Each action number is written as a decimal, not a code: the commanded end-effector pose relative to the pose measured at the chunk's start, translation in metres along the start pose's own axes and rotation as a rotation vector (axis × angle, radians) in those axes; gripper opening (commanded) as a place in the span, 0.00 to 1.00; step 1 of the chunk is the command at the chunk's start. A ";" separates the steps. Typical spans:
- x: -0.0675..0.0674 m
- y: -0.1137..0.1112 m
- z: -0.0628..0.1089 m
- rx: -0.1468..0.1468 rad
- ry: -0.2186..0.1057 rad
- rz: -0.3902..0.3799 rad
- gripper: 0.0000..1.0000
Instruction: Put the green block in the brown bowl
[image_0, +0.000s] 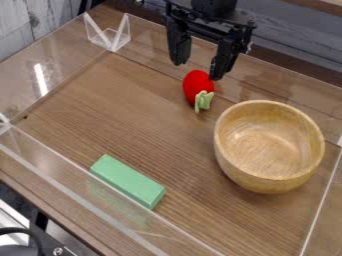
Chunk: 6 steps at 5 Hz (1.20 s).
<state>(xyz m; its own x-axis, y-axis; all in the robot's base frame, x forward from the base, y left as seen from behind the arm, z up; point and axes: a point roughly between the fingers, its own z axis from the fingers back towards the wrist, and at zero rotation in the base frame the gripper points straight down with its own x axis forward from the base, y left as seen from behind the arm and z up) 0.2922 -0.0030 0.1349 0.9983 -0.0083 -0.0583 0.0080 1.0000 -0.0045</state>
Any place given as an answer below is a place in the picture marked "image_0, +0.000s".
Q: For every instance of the green rectangular block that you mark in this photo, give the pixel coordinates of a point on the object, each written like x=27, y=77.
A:
x=140, y=188

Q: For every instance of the clear acrylic tray wall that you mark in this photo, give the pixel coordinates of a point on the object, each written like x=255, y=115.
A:
x=109, y=221

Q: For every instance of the black metal table frame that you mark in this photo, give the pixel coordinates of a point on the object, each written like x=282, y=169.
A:
x=57, y=242

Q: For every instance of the clear acrylic corner bracket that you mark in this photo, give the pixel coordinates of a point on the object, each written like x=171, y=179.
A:
x=108, y=38

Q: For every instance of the red plush strawberry toy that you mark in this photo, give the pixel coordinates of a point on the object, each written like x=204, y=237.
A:
x=198, y=90

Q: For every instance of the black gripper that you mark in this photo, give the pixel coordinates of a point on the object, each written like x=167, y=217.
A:
x=210, y=17

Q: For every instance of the light brown wooden bowl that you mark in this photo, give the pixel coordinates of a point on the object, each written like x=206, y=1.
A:
x=268, y=146

